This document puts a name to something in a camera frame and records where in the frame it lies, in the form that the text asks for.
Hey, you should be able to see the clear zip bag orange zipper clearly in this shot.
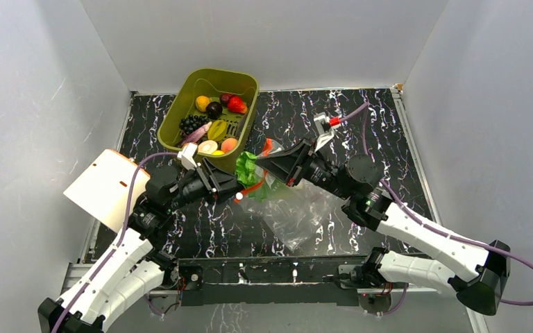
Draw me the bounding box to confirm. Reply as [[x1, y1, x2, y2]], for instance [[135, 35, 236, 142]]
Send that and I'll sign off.
[[240, 139, 341, 251]]

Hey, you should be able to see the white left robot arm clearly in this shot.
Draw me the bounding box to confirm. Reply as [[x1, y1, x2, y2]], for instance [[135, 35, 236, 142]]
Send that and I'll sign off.
[[37, 160, 244, 332]]

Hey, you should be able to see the purple sweet potato toy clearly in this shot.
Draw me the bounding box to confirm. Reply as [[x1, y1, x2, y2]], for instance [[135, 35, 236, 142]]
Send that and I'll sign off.
[[179, 121, 213, 146]]

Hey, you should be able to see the yellow-orange tangerine toy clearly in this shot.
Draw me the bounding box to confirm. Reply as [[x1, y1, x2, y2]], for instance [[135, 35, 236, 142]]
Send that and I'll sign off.
[[195, 95, 211, 112]]

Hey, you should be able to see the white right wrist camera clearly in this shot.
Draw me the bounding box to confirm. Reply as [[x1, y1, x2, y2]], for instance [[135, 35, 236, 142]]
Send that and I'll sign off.
[[314, 112, 341, 151]]

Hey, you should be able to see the red strawberry toy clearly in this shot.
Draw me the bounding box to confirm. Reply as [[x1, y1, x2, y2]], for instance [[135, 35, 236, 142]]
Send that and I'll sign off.
[[227, 95, 248, 114]]

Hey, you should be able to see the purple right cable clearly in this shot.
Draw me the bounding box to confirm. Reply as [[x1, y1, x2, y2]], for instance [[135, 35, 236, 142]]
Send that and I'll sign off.
[[337, 101, 533, 307]]

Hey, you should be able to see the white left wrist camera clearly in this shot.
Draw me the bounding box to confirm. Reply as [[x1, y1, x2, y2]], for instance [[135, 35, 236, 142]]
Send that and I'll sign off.
[[177, 142, 198, 170]]

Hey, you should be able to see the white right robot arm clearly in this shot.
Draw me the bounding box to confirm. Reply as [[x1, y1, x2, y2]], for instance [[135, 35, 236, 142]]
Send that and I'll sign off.
[[256, 139, 510, 316]]

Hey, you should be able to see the yellow starfruit toy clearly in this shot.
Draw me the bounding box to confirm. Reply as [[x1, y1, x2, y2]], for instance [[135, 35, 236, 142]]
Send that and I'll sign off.
[[207, 120, 228, 142]]

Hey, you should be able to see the black grape bunch toy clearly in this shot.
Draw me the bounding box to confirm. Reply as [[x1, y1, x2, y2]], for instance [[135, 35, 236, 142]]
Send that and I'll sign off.
[[179, 114, 210, 136]]

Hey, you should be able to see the white round slice toy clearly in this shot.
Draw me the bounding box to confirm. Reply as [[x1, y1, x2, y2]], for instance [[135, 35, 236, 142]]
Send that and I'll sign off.
[[197, 140, 219, 155]]

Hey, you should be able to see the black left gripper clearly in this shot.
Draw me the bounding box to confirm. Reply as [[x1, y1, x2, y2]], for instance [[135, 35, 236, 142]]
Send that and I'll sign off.
[[167, 159, 248, 212]]

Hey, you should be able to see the peach toy fruit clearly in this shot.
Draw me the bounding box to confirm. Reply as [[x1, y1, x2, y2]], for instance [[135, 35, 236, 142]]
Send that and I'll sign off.
[[221, 137, 238, 153]]

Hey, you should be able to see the dark brown plum toy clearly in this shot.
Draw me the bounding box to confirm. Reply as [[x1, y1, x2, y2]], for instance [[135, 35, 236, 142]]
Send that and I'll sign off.
[[205, 101, 223, 120]]

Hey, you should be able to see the green lettuce toy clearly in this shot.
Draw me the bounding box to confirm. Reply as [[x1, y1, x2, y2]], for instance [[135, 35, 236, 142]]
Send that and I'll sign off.
[[235, 151, 291, 204]]

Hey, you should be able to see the olive green plastic basket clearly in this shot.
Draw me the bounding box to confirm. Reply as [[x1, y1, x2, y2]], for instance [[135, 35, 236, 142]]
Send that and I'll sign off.
[[158, 68, 259, 172]]

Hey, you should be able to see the dark red cherry toy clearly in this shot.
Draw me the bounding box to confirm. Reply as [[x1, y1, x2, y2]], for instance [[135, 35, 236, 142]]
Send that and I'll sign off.
[[219, 93, 234, 107]]

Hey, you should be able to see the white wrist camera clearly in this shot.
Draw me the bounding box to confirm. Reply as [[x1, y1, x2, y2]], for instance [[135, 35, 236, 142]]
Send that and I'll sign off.
[[314, 112, 341, 151], [177, 142, 198, 170]]

